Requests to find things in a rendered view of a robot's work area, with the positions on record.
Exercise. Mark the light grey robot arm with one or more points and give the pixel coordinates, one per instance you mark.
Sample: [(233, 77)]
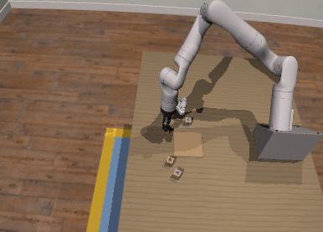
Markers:
[(218, 12)]

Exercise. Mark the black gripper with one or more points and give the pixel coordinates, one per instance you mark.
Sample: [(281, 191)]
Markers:
[(167, 121)]

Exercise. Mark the tan square mat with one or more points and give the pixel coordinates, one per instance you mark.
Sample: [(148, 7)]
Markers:
[(187, 144)]

